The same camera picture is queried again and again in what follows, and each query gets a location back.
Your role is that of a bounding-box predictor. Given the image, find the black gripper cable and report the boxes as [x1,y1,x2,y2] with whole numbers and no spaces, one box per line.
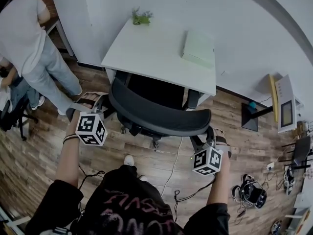
[77,164,106,190]
[173,174,216,203]

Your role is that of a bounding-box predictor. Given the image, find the yellow wooden side table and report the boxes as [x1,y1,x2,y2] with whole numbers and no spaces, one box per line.
[241,73,280,132]

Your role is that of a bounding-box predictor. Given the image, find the person's black printed t-shirt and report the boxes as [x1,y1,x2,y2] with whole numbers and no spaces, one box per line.
[25,164,230,235]

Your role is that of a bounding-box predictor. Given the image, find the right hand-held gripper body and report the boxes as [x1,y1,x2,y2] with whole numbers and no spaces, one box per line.
[192,142,232,176]

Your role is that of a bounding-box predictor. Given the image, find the white microwave oven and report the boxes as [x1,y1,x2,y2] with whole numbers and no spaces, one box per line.
[274,74,298,134]

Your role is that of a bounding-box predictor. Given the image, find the white desk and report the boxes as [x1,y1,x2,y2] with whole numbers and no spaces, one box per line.
[101,17,217,111]

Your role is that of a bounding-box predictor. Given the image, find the small green potted plant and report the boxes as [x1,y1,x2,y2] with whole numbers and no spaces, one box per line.
[131,7,154,26]

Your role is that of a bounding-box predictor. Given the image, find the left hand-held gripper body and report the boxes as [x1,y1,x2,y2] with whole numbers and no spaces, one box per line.
[66,101,108,146]

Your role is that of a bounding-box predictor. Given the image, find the person's left hand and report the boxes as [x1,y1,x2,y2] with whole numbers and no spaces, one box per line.
[78,92,102,107]

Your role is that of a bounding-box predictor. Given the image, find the pale green box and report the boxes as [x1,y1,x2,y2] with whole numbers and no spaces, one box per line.
[180,30,216,70]

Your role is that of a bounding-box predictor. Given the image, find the black wrist bands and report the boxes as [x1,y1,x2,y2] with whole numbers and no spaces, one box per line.
[62,133,79,144]

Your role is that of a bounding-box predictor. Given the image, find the white floor cable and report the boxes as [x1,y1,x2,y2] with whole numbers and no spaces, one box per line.
[160,136,184,198]

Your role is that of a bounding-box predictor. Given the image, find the person's right forearm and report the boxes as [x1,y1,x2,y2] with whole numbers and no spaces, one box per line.
[206,154,232,207]

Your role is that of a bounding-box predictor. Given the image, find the grey sneaker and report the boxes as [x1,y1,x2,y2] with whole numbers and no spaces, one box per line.
[283,166,294,196]

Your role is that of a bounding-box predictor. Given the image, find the black headset with cables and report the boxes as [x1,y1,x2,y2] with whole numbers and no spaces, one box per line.
[231,174,268,210]

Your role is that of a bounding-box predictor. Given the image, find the person's left forearm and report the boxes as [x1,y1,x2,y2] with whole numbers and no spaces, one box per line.
[55,130,83,193]

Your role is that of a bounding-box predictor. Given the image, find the black mesh office chair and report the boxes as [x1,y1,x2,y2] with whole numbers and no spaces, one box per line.
[108,71,213,149]

